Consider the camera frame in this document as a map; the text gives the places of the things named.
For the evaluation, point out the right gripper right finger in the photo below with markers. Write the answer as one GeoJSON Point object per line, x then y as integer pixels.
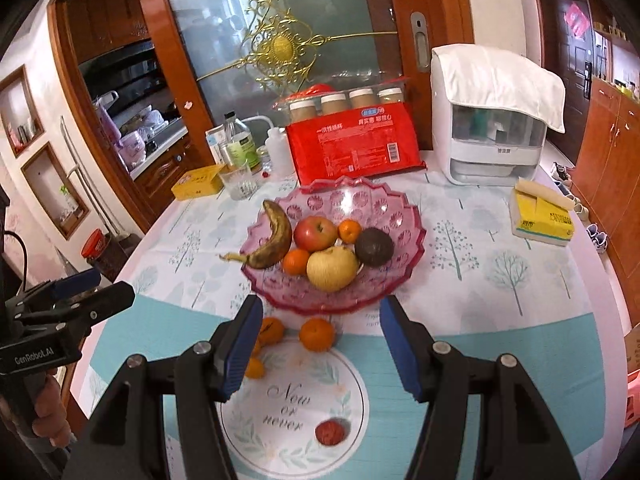
{"type": "Point", "coordinates": [518, 436]}

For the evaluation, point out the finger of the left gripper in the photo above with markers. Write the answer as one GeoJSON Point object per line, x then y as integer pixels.
{"type": "Point", "coordinates": [52, 306]}
{"type": "Point", "coordinates": [70, 284]}

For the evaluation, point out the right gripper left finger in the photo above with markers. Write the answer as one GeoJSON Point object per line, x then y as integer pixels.
{"type": "Point", "coordinates": [126, 435]}

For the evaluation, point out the small tangerine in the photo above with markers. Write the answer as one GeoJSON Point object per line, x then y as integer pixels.
{"type": "Point", "coordinates": [271, 332]}
{"type": "Point", "coordinates": [255, 369]}
{"type": "Point", "coordinates": [317, 335]}

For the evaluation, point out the small red fruit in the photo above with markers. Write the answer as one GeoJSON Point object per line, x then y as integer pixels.
{"type": "Point", "coordinates": [331, 432]}

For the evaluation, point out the overripe brown banana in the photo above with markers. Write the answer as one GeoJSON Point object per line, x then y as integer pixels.
{"type": "Point", "coordinates": [277, 245]}

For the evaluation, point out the small tangerine back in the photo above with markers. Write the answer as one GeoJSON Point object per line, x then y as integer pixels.
{"type": "Point", "coordinates": [317, 335]}

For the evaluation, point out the large orange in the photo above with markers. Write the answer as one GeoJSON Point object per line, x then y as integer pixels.
{"type": "Point", "coordinates": [349, 231]}
{"type": "Point", "coordinates": [295, 262]}

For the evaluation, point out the dark avocado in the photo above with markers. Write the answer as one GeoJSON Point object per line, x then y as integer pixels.
{"type": "Point", "coordinates": [374, 247]}

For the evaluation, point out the person left hand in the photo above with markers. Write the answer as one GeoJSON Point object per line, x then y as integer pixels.
{"type": "Point", "coordinates": [51, 419]}

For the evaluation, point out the red bucket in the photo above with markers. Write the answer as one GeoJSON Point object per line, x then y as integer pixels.
{"type": "Point", "coordinates": [94, 245]}

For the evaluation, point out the tree print tablecloth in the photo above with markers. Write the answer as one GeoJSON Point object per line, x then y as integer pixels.
{"type": "Point", "coordinates": [469, 252]}

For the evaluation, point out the yellow flat box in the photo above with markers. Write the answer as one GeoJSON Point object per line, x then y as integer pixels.
{"type": "Point", "coordinates": [205, 181]}

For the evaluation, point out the small white carton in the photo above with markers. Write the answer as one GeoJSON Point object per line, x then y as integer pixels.
{"type": "Point", "coordinates": [216, 138]}

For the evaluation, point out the yellow tissue pack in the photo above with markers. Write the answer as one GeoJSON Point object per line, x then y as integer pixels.
{"type": "Point", "coordinates": [539, 213]}

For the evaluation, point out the clear bottle green label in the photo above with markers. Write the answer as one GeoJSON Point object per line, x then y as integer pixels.
{"type": "Point", "coordinates": [240, 147]}

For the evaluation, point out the yellow pear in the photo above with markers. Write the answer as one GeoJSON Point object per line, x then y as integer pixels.
{"type": "Point", "coordinates": [332, 269]}

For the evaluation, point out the red apple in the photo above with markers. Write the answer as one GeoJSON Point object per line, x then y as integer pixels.
{"type": "Point", "coordinates": [315, 234]}

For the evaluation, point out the white squeeze bottle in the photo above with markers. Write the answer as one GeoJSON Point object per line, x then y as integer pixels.
{"type": "Point", "coordinates": [272, 144]}

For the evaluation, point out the pink glass fruit bowl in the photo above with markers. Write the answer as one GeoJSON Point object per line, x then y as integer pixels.
{"type": "Point", "coordinates": [373, 205]}

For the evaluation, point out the wooden cabinet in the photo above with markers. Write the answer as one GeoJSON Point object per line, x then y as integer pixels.
{"type": "Point", "coordinates": [606, 178]}

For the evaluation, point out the white countertop appliance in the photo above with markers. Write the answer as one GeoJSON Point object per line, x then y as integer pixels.
{"type": "Point", "coordinates": [484, 147]}

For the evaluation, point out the gold door ornament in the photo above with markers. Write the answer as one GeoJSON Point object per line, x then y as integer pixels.
{"type": "Point", "coordinates": [287, 44]}

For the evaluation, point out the white cloth on appliance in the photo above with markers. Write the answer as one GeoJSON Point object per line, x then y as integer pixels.
{"type": "Point", "coordinates": [496, 79]}

